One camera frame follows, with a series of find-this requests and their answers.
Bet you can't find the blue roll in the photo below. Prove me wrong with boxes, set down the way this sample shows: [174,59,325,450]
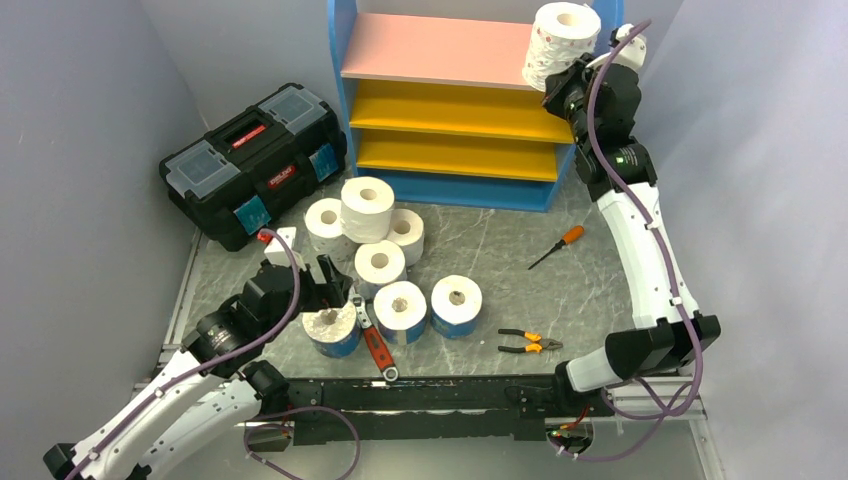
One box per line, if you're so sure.
[301,302,361,358]
[373,281,428,345]
[430,275,483,339]

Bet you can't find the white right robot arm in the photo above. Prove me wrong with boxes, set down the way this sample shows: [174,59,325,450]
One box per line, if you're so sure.
[543,54,721,415]

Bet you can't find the white roll top of pile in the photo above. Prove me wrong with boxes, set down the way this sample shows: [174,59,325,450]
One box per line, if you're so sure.
[340,176,395,244]

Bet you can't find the orange handled pliers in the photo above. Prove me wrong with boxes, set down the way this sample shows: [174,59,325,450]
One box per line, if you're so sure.
[497,328,563,354]

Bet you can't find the orange handled screwdriver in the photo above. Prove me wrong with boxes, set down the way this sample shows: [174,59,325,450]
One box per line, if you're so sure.
[527,225,585,270]

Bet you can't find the pink patterned paper towel roll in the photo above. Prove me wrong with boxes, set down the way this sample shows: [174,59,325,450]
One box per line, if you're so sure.
[521,2,601,91]

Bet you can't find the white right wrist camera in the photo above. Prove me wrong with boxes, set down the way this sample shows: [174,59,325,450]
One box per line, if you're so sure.
[609,23,647,73]

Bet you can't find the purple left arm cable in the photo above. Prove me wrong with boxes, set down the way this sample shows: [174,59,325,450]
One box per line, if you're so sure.
[62,228,362,480]

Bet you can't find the white roll front of pile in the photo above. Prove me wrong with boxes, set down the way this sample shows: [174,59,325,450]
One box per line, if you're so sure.
[354,240,407,300]

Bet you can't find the red adjustable wrench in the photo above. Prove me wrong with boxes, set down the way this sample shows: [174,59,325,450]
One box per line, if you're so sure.
[350,291,399,382]

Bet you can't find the white roll right of pile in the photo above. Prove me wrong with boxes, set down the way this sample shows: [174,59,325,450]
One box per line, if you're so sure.
[386,209,424,267]

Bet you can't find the black plastic toolbox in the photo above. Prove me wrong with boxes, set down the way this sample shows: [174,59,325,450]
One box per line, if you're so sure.
[158,83,348,252]

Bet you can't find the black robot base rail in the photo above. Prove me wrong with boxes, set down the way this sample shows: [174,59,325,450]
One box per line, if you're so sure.
[260,374,612,446]

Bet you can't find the blue shelf with coloured boards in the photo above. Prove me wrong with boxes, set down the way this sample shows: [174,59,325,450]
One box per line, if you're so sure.
[327,0,625,214]

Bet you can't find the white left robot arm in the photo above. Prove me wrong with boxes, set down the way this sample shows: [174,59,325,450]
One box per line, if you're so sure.
[43,255,353,479]

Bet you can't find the white roll left of pile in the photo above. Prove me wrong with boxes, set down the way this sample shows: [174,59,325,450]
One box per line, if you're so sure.
[304,198,358,262]

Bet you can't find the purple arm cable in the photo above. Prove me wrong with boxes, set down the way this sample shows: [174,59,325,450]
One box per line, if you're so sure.
[548,18,705,464]
[62,228,362,480]

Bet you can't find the white roll of pile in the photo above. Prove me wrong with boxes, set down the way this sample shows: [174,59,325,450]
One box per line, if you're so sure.
[386,209,424,267]
[340,176,395,244]
[304,198,358,262]
[354,240,407,300]

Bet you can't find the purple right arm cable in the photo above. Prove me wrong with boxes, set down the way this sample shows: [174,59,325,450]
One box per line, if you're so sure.
[548,18,705,464]

